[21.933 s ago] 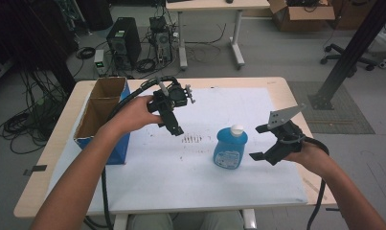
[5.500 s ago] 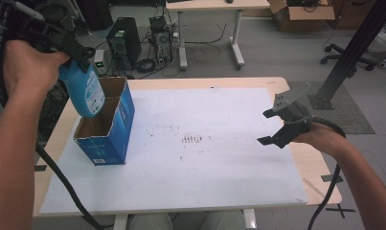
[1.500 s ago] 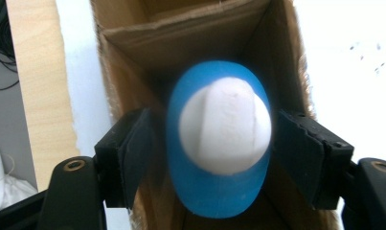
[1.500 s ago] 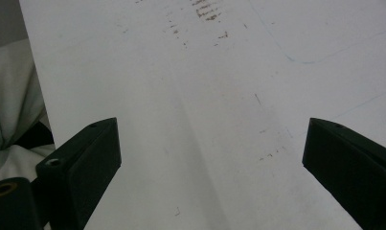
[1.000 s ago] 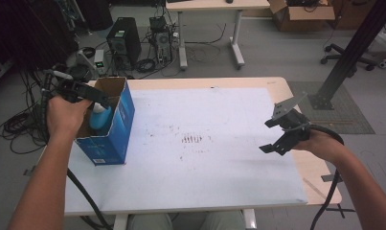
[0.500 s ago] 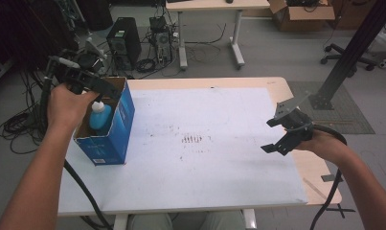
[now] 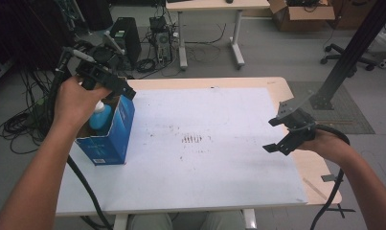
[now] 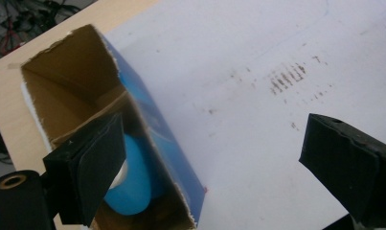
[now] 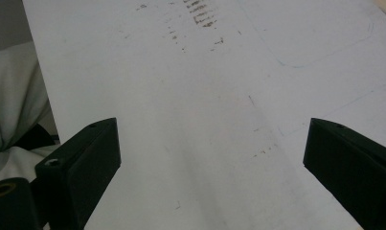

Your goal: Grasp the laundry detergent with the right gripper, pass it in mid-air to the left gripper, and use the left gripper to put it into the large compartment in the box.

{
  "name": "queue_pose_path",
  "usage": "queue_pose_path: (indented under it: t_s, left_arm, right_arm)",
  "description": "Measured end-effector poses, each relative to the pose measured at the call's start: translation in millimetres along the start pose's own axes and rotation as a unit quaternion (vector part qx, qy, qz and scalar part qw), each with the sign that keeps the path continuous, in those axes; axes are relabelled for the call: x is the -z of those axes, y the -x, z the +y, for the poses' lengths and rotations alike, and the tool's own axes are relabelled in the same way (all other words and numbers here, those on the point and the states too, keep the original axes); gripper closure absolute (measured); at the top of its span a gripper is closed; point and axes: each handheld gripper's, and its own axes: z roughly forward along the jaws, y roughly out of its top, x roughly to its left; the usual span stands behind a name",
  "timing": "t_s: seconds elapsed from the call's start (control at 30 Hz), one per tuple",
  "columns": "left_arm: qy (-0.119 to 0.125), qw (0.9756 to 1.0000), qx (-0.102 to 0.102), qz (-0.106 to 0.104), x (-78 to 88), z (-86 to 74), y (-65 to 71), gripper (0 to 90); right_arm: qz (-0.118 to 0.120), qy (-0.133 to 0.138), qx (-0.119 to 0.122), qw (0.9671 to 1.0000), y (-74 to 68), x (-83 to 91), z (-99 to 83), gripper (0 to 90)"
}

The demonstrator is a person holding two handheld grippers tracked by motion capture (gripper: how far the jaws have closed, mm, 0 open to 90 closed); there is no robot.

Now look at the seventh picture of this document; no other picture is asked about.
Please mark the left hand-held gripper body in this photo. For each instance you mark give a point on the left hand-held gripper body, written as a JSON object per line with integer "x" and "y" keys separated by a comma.
{"x": 98, "y": 67}

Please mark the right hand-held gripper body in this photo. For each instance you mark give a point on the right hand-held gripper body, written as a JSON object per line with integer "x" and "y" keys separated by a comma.
{"x": 300, "y": 123}

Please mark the blue bottle with white cap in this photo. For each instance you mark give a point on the blue bottle with white cap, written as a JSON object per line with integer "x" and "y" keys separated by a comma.
{"x": 101, "y": 119}

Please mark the blue cardboard box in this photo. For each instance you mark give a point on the blue cardboard box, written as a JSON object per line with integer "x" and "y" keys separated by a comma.
{"x": 117, "y": 134}

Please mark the person's right hand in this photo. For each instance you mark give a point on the person's right hand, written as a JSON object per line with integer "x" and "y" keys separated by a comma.
{"x": 328, "y": 145}

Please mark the person's left hand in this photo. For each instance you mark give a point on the person's left hand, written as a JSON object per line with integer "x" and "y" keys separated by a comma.
{"x": 74, "y": 105}

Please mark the black computer tower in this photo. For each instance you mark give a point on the black computer tower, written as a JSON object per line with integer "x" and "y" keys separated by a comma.
{"x": 130, "y": 38}

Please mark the grey floor mat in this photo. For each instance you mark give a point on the grey floor mat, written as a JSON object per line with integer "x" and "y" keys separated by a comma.
{"x": 347, "y": 115}

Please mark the black tape strip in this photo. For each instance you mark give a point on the black tape strip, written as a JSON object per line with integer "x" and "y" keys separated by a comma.
{"x": 328, "y": 178}

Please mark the open computer case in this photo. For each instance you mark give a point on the open computer case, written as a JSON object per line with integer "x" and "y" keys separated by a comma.
{"x": 162, "y": 41}

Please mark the black office chair base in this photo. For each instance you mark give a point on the black office chair base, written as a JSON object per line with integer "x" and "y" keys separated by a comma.
{"x": 340, "y": 54}

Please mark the black curtain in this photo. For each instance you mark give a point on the black curtain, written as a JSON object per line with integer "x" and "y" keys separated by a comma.
{"x": 24, "y": 32}

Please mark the black metal stand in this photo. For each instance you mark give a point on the black metal stand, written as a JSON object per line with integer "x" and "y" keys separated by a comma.
{"x": 350, "y": 54}

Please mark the black tape cross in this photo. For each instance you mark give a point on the black tape cross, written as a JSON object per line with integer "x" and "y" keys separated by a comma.
{"x": 345, "y": 210}

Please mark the white table leg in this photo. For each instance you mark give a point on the white table leg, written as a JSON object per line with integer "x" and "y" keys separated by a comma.
{"x": 249, "y": 220}
{"x": 121, "y": 223}

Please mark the white paper sheet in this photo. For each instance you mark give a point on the white paper sheet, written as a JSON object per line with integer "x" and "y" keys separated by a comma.
{"x": 197, "y": 179}

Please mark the person's right leg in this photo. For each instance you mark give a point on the person's right leg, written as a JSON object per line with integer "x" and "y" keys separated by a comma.
{"x": 224, "y": 221}

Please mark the person's leg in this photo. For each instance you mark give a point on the person's leg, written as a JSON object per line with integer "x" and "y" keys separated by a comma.
{"x": 224, "y": 221}
{"x": 150, "y": 223}

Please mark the open brown cardboard box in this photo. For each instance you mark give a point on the open brown cardboard box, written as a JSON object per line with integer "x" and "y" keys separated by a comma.
{"x": 305, "y": 17}

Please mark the white background table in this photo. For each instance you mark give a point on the white background table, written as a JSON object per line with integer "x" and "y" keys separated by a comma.
{"x": 213, "y": 4}

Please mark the person's left leg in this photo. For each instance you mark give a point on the person's left leg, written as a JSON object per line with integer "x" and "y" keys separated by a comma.
{"x": 150, "y": 223}

